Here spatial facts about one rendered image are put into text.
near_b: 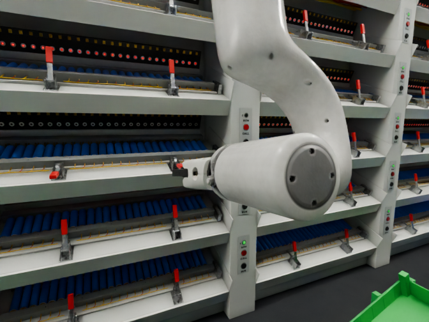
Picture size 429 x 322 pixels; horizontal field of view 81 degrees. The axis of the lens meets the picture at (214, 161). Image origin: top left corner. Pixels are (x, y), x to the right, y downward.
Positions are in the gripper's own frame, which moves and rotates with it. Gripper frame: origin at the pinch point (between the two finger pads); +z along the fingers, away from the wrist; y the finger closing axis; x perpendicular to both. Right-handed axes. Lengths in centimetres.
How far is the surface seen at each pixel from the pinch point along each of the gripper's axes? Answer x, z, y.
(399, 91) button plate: 24, 12, 90
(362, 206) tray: -20, 18, 75
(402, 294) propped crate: -42, -1, 64
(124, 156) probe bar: 3.8, 18.8, -12.8
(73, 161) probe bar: 3.2, 19.0, -24.3
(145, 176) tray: -1.3, 15.2, -8.3
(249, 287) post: -40, 21, 23
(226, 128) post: 10.6, 16.6, 15.7
